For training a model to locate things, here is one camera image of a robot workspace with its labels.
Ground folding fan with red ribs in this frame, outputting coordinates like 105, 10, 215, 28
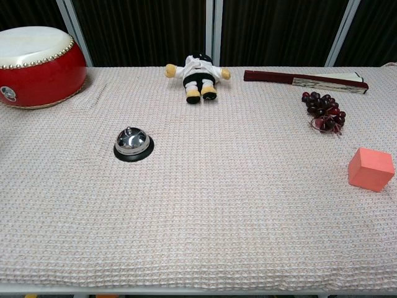
243, 70, 370, 94

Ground bunch of dark red grapes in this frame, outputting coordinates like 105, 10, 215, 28
301, 91, 347, 136

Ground black ribbed partition panel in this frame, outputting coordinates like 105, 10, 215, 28
0, 0, 69, 35
70, 0, 208, 68
334, 0, 397, 68
221, 0, 350, 68

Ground red drum with white skin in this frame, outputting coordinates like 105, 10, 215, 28
0, 25, 88, 110

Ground pink waffle weave tablecloth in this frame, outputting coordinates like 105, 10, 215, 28
0, 65, 397, 292

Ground white metal frame post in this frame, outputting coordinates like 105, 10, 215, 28
205, 0, 223, 68
324, 0, 362, 68
55, 0, 94, 68

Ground plush doll in white shirt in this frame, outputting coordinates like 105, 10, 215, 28
164, 53, 232, 105

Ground chrome call bell black base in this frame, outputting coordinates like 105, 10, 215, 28
113, 126, 155, 163

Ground salmon pink cube block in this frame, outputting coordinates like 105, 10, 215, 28
347, 147, 395, 194

